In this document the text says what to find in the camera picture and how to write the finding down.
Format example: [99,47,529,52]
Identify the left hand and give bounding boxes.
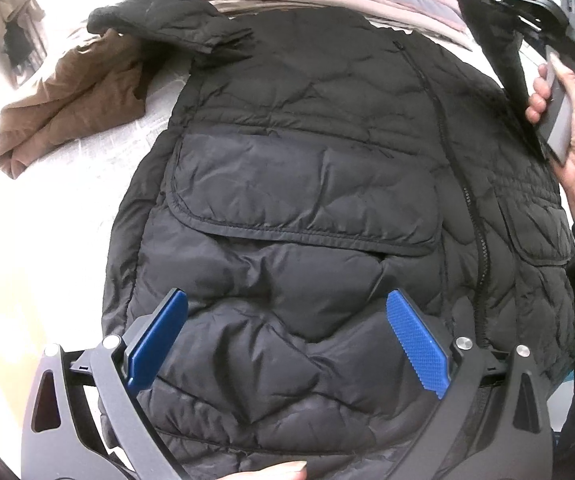
[229,460,307,480]

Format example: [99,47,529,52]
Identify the black quilted puffer jacket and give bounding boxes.
[88,0,575,479]

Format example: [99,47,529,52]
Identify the coat rack with clothes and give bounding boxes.
[0,0,48,89]

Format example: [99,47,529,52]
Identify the brown folded garment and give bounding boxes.
[0,29,152,179]

